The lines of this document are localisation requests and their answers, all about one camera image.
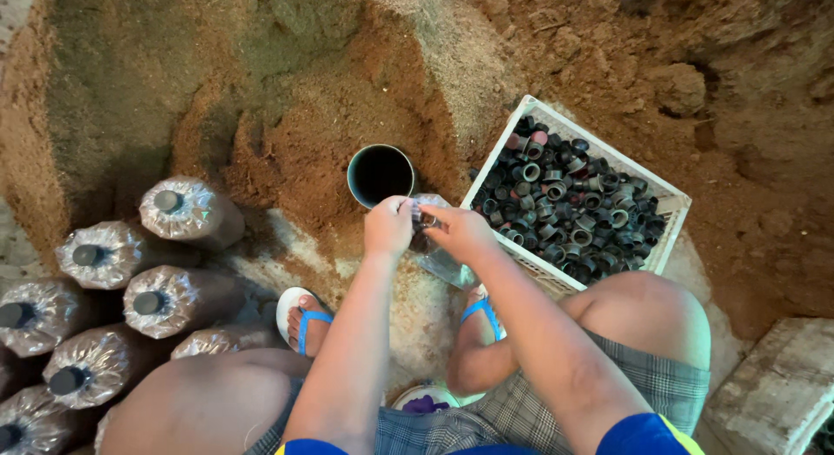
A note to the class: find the person's left hand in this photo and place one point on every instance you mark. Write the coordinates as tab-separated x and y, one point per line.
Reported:
386	230

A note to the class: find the person's right hand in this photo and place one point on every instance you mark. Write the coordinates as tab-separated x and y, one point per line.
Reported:
464	236

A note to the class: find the person's right fingers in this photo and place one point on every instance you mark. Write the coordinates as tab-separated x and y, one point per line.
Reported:
435	212

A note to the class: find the person's left fingers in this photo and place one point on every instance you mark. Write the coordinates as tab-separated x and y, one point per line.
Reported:
399	204

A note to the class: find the clear plastic bag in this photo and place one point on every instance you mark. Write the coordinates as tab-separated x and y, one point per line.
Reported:
443	263

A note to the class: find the dark metal filling tube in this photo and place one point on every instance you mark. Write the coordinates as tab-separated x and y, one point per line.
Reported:
380	175

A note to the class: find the heap of brown sawdust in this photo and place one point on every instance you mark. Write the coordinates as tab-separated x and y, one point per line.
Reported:
313	103

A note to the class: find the pile of black plastic rings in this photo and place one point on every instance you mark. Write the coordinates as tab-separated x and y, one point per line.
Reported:
570	201

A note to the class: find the white bowl with purple content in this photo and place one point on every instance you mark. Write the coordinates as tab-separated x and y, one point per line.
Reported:
423	399

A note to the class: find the grey plaid shorts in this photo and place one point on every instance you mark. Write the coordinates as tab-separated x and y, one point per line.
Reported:
521	409

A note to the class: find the person's right leg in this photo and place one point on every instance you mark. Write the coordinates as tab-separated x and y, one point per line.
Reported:
638	311

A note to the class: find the person's leg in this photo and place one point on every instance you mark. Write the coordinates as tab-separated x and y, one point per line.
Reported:
638	311
208	396

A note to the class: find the white plastic crate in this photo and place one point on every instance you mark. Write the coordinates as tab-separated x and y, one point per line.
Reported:
671	214

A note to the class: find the stack of filled substrate bags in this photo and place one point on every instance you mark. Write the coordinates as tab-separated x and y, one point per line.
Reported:
156	298

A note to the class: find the person's left leg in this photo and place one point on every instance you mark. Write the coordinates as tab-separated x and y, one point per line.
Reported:
208	396

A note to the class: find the blue shirt with yellow trim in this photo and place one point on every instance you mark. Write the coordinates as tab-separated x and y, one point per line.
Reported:
642	435

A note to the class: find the grey concrete block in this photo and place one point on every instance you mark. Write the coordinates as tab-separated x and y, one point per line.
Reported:
775	383

